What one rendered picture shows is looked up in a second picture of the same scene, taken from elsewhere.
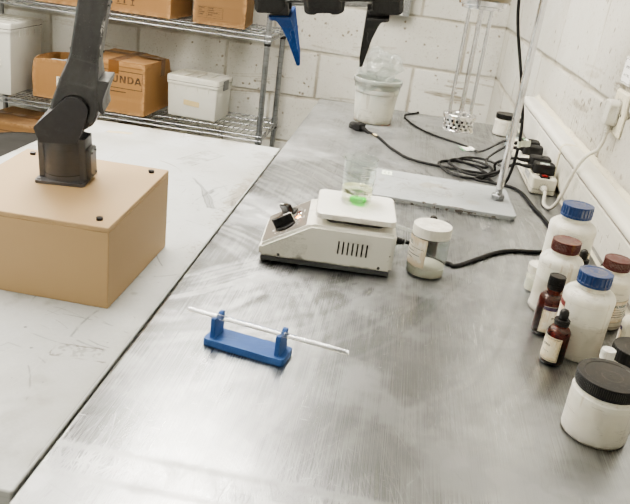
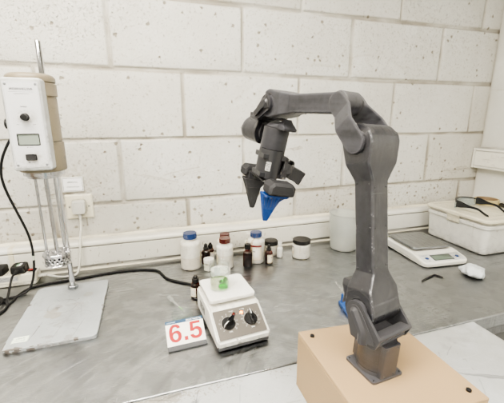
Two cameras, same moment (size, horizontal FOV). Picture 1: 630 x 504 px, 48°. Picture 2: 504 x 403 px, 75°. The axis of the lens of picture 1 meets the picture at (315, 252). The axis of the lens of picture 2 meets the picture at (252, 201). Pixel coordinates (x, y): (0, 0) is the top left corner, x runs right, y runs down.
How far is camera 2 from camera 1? 146 cm
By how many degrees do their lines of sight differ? 105
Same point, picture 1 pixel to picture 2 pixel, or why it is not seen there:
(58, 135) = (394, 321)
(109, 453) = (435, 313)
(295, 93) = not seen: outside the picture
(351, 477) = not seen: hidden behind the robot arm
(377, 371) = (322, 286)
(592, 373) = (304, 241)
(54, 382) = (439, 342)
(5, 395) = (463, 348)
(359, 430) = not seen: hidden behind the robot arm
